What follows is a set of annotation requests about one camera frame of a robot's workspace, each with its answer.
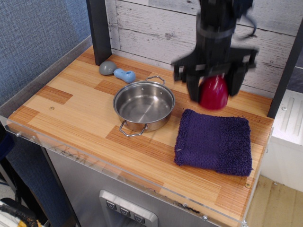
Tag yellow object at corner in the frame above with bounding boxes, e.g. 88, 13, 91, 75
17, 218, 43, 227

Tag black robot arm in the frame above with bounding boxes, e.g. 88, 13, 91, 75
172, 0, 258, 102

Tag dark shelf post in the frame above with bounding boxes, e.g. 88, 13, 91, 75
267, 28, 303, 119
86, 0, 112, 66

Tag clear acrylic front guard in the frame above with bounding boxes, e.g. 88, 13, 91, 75
0, 117, 246, 227

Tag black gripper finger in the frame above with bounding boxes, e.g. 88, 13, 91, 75
186, 75, 204, 102
224, 66, 248, 96

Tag purple folded towel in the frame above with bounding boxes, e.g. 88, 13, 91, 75
174, 109, 252, 176

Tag silver control panel with buttons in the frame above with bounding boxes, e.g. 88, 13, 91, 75
99, 190, 158, 227

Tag red toy pepper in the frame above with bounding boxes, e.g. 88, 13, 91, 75
199, 75, 229, 110

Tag white side counter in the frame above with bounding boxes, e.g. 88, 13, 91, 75
261, 90, 303, 191

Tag grey and blue toy scoop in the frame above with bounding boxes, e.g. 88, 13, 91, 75
99, 61, 136, 83

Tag dark left shelf post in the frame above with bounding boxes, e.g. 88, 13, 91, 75
86, 0, 112, 66

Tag stainless steel pot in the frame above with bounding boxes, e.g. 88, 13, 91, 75
113, 76, 175, 137

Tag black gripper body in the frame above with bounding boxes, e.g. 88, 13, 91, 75
171, 28, 258, 82

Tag dark right shelf post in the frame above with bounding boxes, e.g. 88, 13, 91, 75
267, 28, 303, 119

